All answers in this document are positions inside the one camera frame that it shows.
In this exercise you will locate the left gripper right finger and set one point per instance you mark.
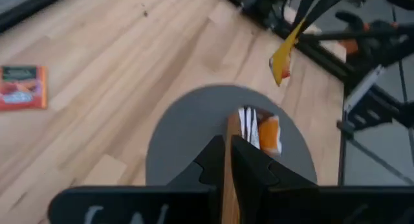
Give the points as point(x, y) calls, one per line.
point(255, 172)

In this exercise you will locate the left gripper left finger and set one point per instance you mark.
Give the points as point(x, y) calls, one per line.
point(210, 172)

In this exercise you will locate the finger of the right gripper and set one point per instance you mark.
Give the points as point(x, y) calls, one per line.
point(305, 7)
point(326, 2)

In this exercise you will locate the yellow mango tea bag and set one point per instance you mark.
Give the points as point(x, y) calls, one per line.
point(281, 62)
point(270, 136)

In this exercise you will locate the white tea bag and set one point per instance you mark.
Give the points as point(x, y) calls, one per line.
point(254, 130)
point(242, 123)

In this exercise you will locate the wooden tea organiser box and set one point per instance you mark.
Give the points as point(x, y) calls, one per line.
point(233, 125)

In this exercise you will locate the orange peach tea bag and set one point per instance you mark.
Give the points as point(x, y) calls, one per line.
point(22, 91)

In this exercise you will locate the round grey woven placemat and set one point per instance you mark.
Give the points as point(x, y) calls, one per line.
point(187, 136)

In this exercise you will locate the black orange bar clamp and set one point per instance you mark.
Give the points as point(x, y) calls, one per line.
point(352, 46)

